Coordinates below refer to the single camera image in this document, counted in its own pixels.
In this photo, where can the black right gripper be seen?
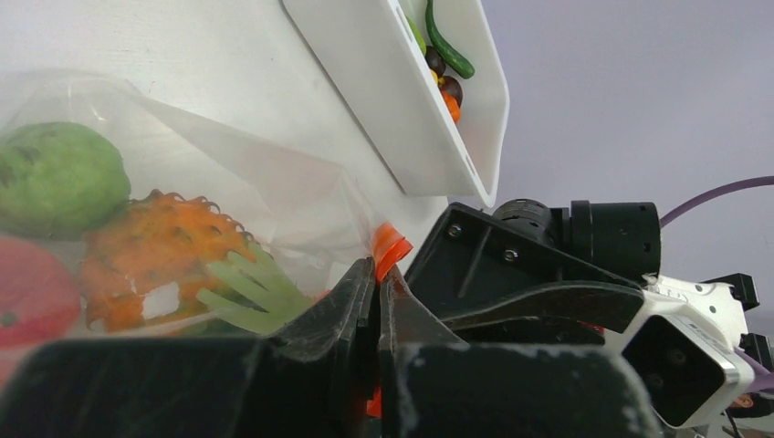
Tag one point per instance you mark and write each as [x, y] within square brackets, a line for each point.
[531, 274]

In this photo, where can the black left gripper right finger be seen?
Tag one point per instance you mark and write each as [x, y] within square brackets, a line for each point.
[436, 385]

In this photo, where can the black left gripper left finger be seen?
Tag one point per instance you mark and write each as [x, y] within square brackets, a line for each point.
[312, 378]

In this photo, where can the toy pineapple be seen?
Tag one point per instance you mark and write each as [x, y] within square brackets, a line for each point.
[180, 266]

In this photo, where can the clear zip bag orange zipper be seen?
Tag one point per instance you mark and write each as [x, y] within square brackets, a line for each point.
[306, 212]

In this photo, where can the toy peach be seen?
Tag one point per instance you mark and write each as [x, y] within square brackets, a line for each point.
[40, 299]

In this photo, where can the light green pepper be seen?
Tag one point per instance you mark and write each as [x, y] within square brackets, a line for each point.
[417, 35]

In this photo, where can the small green cabbage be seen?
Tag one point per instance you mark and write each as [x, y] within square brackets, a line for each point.
[59, 180]

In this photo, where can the orange pumpkin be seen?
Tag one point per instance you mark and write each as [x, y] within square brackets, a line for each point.
[452, 105]

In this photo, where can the dark red beet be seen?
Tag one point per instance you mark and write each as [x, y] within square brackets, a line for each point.
[451, 87]

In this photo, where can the dark green cucumber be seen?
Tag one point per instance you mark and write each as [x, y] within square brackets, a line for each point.
[452, 57]

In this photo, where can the dark avocado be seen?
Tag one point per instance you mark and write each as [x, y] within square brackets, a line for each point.
[435, 61]

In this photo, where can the white plastic bin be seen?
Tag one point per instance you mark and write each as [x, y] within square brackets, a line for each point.
[369, 51]

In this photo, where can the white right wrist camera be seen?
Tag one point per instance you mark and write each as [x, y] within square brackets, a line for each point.
[692, 348]

